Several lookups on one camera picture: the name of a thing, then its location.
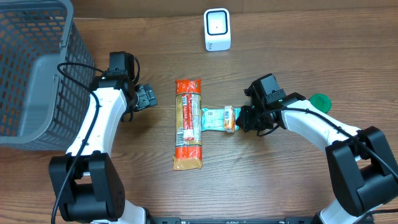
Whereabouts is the orange tissue pack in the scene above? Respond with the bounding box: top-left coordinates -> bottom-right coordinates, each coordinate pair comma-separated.
224,106 -> 236,133

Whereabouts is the teal tissue pack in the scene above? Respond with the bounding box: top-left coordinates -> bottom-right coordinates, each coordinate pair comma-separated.
201,107 -> 241,131

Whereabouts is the green lid jar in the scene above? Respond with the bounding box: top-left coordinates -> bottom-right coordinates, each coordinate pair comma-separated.
309,93 -> 332,114

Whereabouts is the orange pasta package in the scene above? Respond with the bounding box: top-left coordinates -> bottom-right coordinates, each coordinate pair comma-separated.
174,79 -> 203,170

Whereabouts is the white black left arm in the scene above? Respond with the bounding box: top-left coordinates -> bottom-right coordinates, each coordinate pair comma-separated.
49,51 -> 157,224

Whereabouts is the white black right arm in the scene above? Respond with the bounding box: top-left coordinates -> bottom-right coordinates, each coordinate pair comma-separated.
236,73 -> 397,223

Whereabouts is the white barcode scanner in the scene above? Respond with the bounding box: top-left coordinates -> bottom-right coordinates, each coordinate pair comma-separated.
203,8 -> 231,52

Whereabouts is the grey plastic basket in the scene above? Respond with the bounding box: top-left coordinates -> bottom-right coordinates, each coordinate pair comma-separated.
1,0 -> 95,150

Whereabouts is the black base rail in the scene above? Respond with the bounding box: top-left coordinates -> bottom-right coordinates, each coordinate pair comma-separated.
146,217 -> 313,224

